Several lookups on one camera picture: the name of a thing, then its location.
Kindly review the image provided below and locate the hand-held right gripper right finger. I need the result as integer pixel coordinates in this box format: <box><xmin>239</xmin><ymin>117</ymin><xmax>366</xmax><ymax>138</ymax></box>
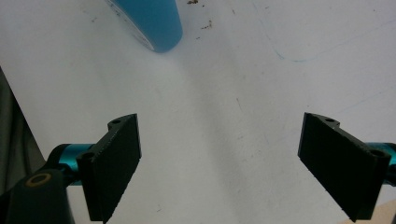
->
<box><xmin>297</xmin><ymin>111</ymin><xmax>392</xmax><ymax>223</ymax></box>

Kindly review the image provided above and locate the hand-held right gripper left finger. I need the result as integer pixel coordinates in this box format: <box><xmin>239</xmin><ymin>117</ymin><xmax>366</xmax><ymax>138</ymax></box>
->
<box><xmin>76</xmin><ymin>113</ymin><xmax>143</xmax><ymax>224</ymax></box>

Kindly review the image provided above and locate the blue cup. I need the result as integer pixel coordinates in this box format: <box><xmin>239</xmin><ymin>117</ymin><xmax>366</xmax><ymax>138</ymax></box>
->
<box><xmin>104</xmin><ymin>0</ymin><xmax>184</xmax><ymax>54</ymax></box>

